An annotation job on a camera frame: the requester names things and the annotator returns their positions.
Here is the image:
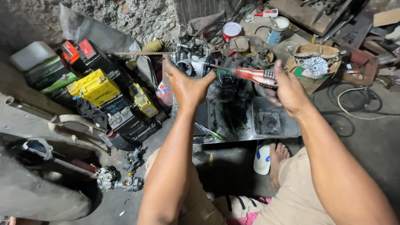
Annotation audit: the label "person's right hand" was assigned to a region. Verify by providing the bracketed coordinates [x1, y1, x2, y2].
[264, 59, 314, 119]

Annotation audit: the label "person's left hand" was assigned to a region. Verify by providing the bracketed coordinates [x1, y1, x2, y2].
[162, 57, 218, 109]

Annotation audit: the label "silver carburetor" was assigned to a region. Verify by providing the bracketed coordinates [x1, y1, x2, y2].
[170, 42, 219, 79]

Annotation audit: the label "red white handled screwdriver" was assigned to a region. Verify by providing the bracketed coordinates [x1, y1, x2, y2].
[209, 62, 279, 89]

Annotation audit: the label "clear plastic bag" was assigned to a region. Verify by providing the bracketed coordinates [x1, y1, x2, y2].
[155, 82, 174, 109]

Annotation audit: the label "cardboard box of parts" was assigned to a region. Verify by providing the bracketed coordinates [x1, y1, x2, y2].
[284, 42, 343, 94]

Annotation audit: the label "black plastic tray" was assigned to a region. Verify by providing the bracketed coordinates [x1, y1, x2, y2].
[193, 98, 212, 137]

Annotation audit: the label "clear plastic container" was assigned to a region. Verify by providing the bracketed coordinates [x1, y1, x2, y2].
[251, 96, 299, 139]

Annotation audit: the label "silver finned pulley disc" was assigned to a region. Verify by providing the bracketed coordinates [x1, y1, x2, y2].
[303, 56, 329, 76]

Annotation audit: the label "dirty metal tray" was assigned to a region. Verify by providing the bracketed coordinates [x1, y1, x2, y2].
[171, 78, 301, 145]

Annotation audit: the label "yellow coil spring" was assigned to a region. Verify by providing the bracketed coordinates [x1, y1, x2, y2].
[125, 39, 165, 71]

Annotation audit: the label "black rubber belt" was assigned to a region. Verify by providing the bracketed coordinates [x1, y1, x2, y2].
[326, 81, 384, 113]

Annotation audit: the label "blue spray can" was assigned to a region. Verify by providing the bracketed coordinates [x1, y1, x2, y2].
[266, 16, 291, 47]

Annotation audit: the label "person's right foot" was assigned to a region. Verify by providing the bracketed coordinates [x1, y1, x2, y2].
[269, 142, 291, 192]

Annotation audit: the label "white blue plastic bottle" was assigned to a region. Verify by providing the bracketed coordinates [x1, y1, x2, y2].
[253, 143, 271, 176]

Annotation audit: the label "red can with white lid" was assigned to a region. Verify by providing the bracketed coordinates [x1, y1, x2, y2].
[222, 22, 242, 43]

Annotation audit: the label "brown open box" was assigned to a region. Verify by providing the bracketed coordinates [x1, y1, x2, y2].
[341, 46, 380, 87]

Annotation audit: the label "wooden board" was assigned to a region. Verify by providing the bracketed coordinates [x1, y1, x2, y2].
[267, 0, 333, 37]

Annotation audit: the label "white red glue bottle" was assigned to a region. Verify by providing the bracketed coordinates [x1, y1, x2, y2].
[254, 8, 279, 18]

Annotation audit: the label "small grey carburetor part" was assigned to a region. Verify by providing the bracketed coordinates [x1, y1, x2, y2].
[123, 148, 142, 171]

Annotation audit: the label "pile of motorcycle batteries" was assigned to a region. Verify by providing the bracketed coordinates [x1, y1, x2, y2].
[9, 39, 164, 145]

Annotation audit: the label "black cloth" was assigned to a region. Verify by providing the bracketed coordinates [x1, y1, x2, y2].
[76, 98, 109, 129]

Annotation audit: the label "beige shorts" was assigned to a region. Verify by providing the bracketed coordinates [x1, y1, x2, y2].
[144, 146, 337, 225]

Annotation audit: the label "grey plastic sheet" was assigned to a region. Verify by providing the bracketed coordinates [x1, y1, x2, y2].
[59, 3, 142, 54]

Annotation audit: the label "grey carburetor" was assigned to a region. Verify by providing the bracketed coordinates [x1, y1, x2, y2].
[95, 166, 144, 192]

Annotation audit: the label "cardboard piece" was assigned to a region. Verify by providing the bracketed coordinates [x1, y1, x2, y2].
[373, 7, 400, 28]

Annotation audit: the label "grey metal pipe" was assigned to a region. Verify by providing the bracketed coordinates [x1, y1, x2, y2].
[4, 96, 59, 123]

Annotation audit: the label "grey blue engine cover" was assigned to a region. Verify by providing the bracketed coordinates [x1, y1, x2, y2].
[21, 137, 54, 162]

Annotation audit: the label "grey sack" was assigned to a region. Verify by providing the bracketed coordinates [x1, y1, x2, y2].
[0, 149, 93, 222]

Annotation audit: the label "white cable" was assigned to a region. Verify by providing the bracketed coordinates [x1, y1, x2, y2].
[336, 85, 400, 121]

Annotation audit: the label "black rubber ring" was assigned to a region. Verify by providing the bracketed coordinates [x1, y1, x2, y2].
[320, 112, 356, 138]

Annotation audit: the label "beige metal frame piece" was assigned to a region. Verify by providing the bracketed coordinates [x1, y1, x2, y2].
[48, 114, 110, 154]

